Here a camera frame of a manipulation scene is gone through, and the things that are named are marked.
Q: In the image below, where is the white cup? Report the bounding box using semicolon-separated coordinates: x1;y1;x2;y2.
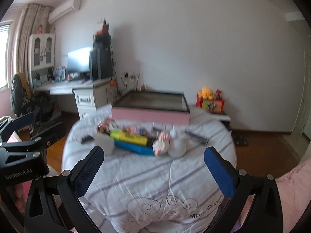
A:
92;133;114;155

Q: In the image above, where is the blue gold rectangular box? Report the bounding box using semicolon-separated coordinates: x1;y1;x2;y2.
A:
185;131;209;146

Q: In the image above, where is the colourful block figure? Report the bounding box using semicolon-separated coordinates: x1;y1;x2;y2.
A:
97;118;117;134

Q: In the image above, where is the yellow highlighter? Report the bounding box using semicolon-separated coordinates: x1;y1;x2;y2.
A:
110;130;148;146

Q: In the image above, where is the blue highlighter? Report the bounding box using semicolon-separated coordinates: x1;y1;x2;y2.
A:
114;140;155;156

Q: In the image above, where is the clear glass bottle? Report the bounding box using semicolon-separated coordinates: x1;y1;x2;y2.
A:
168;129;187;158

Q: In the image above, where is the white pink block figure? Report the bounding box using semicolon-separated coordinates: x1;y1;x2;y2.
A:
152;132;171;156

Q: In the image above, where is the black office chair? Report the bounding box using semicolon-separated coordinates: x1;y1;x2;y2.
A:
10;72;62;137

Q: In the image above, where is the black remote control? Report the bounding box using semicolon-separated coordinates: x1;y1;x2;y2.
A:
81;135;94;144

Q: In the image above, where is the white striped quilt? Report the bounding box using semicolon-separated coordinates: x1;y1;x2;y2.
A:
62;105;237;232

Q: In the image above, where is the white desk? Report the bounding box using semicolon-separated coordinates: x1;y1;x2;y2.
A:
34;77;115;119

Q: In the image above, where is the pink pillow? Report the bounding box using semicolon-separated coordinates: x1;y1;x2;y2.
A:
239;157;311;233

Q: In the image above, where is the white glass-door cabinet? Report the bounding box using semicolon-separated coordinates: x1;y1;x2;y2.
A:
28;34;55;72

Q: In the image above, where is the computer monitor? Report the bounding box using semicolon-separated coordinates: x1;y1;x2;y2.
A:
67;47;92;73

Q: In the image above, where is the red printed box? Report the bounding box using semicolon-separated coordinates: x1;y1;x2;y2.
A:
196;97;225;114

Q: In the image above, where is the black computer tower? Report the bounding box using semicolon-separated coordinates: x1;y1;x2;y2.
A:
89;48;113;81

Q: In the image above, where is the orange capped bottle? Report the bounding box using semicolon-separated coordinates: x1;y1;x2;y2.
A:
110;80;117;102

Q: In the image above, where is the yellow octopus plush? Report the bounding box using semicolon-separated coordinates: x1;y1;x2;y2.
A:
198;87;214;100

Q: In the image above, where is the beige curtain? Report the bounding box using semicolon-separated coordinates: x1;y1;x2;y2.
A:
13;4;52;80

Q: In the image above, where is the black speaker box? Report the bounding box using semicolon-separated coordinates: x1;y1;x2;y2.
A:
93;33;111;51

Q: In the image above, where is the pink box with dark rim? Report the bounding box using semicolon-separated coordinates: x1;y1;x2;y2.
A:
111;90;190;125

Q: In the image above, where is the wall air conditioner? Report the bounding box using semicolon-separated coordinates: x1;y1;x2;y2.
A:
48;0;81;25

